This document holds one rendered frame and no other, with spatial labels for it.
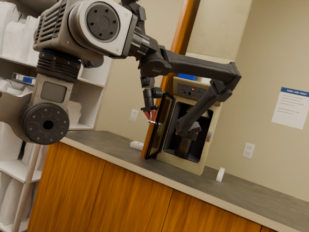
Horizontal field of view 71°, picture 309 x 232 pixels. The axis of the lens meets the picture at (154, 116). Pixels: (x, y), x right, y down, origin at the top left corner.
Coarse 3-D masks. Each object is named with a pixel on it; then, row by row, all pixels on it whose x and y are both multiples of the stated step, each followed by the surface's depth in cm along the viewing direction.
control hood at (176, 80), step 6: (174, 78) 138; (180, 78) 136; (174, 84) 141; (186, 84) 137; (192, 84) 135; (198, 84) 133; (204, 84) 131; (210, 84) 130; (174, 90) 144; (186, 96) 143; (216, 102) 135
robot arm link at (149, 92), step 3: (144, 90) 129; (147, 90) 128; (150, 90) 129; (153, 90) 132; (144, 93) 129; (147, 93) 128; (150, 93) 128; (153, 93) 132; (144, 96) 129; (147, 96) 128; (150, 96) 128; (153, 96) 132
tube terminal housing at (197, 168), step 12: (216, 60) 141; (228, 60) 138; (180, 96) 147; (216, 108) 139; (216, 120) 139; (204, 144) 140; (156, 156) 151; (168, 156) 148; (204, 156) 139; (192, 168) 142
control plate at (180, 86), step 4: (180, 84) 139; (180, 88) 141; (184, 88) 139; (188, 88) 138; (192, 88) 137; (196, 88) 135; (200, 88) 134; (180, 92) 143; (188, 92) 140; (192, 92) 139; (196, 92) 137; (200, 92) 136; (204, 92) 134; (192, 96) 141; (196, 96) 139
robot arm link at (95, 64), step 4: (120, 4) 114; (132, 4) 114; (136, 4) 116; (128, 8) 113; (132, 8) 114; (136, 8) 116; (132, 12) 118; (136, 12) 116; (92, 64) 102; (96, 64) 103; (100, 64) 105; (88, 68) 110
